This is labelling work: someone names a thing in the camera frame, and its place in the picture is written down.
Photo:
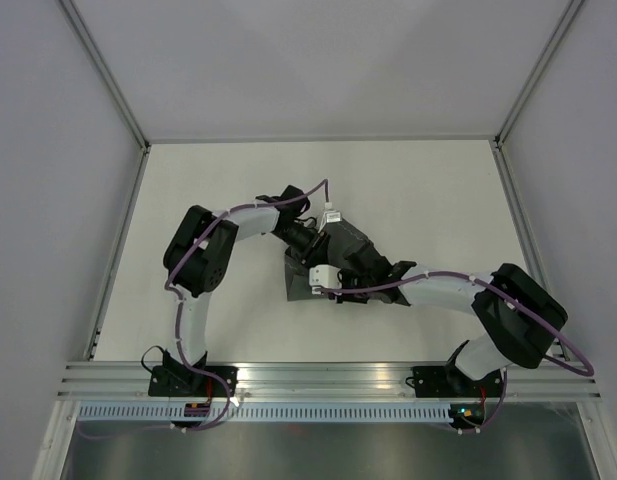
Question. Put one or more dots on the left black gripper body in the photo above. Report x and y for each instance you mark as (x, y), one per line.
(304, 242)

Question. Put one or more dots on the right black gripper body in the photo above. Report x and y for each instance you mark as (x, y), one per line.
(352, 296)

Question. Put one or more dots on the grey cloth napkin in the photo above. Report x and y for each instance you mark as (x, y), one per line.
(343, 236)

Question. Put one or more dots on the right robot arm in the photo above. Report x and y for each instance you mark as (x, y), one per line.
(518, 316)

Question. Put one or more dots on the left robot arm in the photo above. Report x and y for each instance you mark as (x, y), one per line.
(197, 260)

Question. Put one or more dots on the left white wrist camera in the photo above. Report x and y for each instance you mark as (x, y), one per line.
(328, 216)

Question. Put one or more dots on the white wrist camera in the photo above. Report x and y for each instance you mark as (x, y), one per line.
(324, 277)
(328, 216)

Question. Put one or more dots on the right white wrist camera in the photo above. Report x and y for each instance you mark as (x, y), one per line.
(324, 277)

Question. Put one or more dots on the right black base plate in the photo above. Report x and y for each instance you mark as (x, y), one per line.
(438, 382)

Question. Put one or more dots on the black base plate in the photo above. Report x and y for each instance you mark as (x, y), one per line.
(438, 382)
(164, 384)

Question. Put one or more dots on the aluminium front rail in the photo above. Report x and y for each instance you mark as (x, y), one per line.
(312, 382)

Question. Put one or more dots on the aluminium cage frame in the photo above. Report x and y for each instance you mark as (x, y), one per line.
(429, 118)

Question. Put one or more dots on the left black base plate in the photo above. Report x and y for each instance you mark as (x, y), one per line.
(164, 384)

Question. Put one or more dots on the white slotted cable duct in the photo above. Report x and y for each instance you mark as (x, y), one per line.
(273, 412)

